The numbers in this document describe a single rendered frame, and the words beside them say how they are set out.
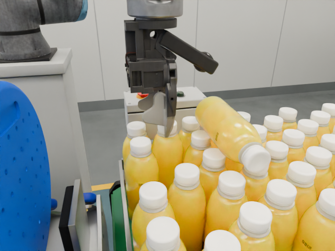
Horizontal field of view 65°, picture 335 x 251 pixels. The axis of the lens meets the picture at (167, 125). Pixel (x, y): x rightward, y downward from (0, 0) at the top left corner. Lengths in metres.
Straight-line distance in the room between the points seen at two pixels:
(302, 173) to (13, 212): 0.40
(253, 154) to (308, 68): 3.94
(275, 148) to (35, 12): 0.96
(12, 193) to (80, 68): 2.91
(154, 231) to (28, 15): 0.98
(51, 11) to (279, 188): 1.01
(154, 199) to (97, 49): 2.89
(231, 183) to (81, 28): 2.89
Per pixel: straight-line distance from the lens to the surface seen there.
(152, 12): 0.42
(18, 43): 1.16
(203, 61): 0.47
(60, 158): 1.24
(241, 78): 3.74
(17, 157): 0.40
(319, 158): 0.51
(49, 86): 1.11
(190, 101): 0.64
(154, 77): 0.45
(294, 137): 0.55
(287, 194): 0.40
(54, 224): 0.59
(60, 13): 1.18
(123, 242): 0.56
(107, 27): 3.15
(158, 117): 0.47
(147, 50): 0.46
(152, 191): 0.37
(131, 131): 0.54
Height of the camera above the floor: 1.33
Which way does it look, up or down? 27 degrees down
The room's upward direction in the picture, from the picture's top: straight up
